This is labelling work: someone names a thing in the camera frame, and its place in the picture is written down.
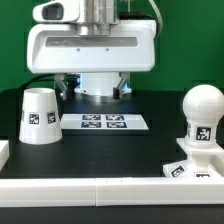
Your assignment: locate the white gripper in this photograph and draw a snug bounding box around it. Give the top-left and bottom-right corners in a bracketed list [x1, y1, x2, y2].
[27, 20, 156, 100]

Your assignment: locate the white lamp shade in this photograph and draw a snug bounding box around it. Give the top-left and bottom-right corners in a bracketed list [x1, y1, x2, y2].
[19, 88, 62, 145]

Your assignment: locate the white lamp bulb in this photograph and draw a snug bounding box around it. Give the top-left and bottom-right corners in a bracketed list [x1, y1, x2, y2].
[183, 84, 224, 148]

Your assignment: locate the white lamp base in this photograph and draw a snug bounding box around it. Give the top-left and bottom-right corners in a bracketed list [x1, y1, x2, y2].
[163, 138, 224, 178]

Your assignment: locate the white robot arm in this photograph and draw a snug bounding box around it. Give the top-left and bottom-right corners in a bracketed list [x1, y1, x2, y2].
[27, 0, 163, 102]

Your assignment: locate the white marker plate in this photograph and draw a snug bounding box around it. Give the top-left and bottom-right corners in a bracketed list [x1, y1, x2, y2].
[61, 114, 148, 130]

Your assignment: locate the black cable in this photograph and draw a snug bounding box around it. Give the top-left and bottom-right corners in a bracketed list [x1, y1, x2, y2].
[18, 73, 58, 91]

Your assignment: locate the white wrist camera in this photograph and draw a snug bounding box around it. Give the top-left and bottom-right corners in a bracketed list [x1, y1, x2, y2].
[32, 0, 80, 23]

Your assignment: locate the white left wall bar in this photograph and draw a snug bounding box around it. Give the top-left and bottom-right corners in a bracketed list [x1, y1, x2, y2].
[0, 140, 9, 171]

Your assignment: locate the white wall bar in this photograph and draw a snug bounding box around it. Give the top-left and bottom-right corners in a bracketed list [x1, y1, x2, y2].
[0, 178, 224, 207]
[0, 140, 9, 171]

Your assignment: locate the white front wall bar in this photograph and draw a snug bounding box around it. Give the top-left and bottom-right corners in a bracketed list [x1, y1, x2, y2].
[0, 178, 224, 207]

